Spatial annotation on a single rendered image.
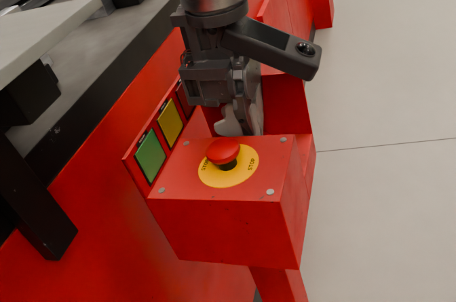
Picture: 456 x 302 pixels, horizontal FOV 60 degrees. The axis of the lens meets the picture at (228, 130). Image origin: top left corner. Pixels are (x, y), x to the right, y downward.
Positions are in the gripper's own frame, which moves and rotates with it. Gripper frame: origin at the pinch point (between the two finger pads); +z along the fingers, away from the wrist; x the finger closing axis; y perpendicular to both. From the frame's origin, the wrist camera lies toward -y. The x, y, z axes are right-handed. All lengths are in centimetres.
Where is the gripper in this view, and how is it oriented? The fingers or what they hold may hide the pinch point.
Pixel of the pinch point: (258, 140)
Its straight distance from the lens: 55.2
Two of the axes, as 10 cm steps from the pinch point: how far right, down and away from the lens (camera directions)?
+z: 1.9, 7.7, 6.1
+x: -2.6, 6.3, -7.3
